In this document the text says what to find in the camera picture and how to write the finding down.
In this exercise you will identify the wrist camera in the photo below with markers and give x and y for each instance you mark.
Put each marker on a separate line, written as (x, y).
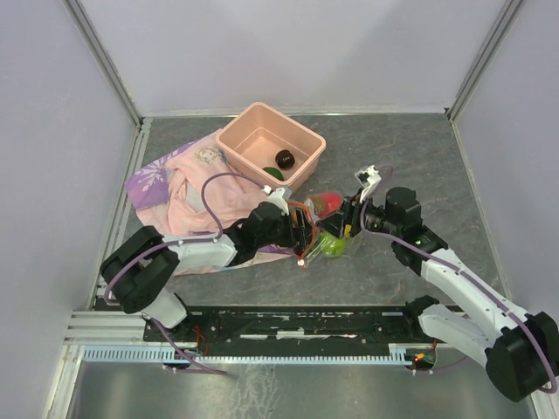
(280, 197)
(369, 179)

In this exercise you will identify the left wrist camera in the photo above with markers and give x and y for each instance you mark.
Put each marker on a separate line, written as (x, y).
(280, 197)

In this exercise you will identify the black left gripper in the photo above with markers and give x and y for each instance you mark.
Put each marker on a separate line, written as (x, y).
(303, 236)

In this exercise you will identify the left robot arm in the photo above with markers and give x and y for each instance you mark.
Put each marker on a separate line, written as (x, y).
(137, 273)

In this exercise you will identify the dark green fake vegetable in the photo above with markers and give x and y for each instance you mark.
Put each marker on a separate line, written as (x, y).
(274, 172)

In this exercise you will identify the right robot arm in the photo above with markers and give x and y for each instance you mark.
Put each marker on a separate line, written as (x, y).
(517, 349)

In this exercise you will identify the dark purple fake eggplant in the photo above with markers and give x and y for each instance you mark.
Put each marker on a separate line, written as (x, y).
(285, 159)

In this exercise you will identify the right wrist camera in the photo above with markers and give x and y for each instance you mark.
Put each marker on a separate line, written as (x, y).
(369, 179)

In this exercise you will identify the clear zip top bag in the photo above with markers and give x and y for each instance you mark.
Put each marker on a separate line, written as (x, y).
(313, 255)

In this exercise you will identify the pink purple printed cloth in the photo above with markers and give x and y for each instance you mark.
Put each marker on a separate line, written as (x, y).
(180, 192)

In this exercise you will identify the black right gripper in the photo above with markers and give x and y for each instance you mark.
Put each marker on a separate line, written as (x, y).
(348, 215)

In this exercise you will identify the pink plastic tub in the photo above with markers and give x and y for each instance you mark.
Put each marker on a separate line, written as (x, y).
(252, 140)

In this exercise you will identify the red fake tomato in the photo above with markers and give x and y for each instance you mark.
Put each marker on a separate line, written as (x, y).
(333, 201)

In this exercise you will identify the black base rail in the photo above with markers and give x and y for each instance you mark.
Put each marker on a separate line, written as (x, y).
(292, 329)

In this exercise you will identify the brown fake bread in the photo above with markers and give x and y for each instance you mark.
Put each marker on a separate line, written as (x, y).
(320, 206)

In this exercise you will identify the green fake apple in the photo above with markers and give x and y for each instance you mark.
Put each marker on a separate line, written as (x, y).
(331, 246)

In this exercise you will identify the light blue cable duct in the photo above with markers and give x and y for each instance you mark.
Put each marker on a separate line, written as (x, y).
(385, 356)

